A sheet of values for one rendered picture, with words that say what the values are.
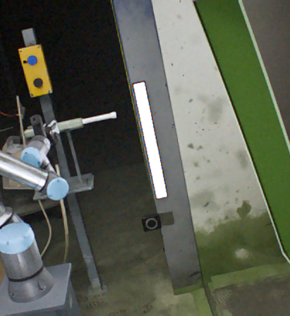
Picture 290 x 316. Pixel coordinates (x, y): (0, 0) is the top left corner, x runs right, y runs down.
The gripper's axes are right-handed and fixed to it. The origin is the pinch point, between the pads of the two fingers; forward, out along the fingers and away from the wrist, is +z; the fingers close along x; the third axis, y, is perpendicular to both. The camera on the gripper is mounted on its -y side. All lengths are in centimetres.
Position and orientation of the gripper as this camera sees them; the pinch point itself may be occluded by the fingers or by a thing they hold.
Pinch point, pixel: (49, 122)
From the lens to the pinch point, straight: 220.4
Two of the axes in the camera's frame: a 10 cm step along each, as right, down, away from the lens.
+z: 0.7, -4.5, 8.9
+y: 4.0, 8.3, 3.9
